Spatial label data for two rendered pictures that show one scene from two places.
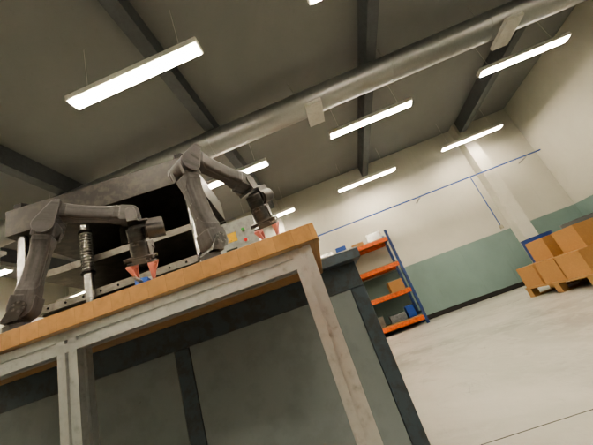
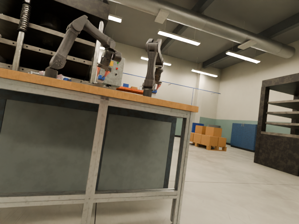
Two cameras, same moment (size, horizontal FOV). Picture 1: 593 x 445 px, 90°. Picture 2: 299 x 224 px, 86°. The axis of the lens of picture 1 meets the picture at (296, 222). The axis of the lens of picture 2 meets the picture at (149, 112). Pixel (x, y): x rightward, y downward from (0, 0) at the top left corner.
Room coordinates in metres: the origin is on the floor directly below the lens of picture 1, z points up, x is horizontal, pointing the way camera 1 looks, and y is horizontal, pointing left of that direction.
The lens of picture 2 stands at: (-0.26, 0.64, 0.66)
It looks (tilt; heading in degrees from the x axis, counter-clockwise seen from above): 3 degrees up; 340
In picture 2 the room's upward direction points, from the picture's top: 8 degrees clockwise
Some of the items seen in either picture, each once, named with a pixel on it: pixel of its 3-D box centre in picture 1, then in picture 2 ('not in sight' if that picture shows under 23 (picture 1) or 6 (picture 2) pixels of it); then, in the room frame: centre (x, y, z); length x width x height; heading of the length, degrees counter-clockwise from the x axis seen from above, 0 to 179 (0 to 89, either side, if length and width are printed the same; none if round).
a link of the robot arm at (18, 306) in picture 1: (20, 314); (54, 66); (0.82, 0.86, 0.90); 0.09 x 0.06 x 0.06; 25
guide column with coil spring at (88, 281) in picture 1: (92, 318); (17, 59); (1.79, 1.40, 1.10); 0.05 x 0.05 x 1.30
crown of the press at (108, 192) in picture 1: (135, 233); (51, 22); (2.14, 1.26, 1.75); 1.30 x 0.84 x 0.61; 94
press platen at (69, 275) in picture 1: (143, 262); (48, 41); (2.20, 1.26, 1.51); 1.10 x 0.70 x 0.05; 94
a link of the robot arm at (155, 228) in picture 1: (146, 224); (113, 52); (0.98, 0.53, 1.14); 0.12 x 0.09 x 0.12; 115
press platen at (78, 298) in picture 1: (147, 291); (45, 59); (2.19, 1.26, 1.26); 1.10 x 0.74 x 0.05; 94
